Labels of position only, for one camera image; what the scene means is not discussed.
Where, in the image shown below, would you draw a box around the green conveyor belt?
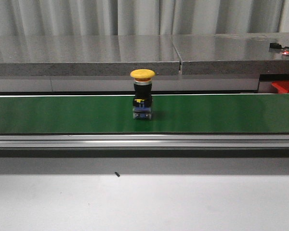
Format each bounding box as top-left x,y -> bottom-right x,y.
0,94 -> 289,134

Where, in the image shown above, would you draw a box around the grey pleated curtain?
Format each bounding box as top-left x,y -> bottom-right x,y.
0,0 -> 284,36

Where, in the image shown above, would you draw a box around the grey stone counter slab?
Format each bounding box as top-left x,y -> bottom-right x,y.
0,35 -> 180,76

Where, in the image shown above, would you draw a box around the aluminium conveyor side rail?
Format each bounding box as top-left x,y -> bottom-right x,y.
0,134 -> 289,149

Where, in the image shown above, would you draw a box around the red plate tray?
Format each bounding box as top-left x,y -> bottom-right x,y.
271,80 -> 289,94

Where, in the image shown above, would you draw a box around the black connector plug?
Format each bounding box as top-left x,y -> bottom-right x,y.
269,42 -> 282,50

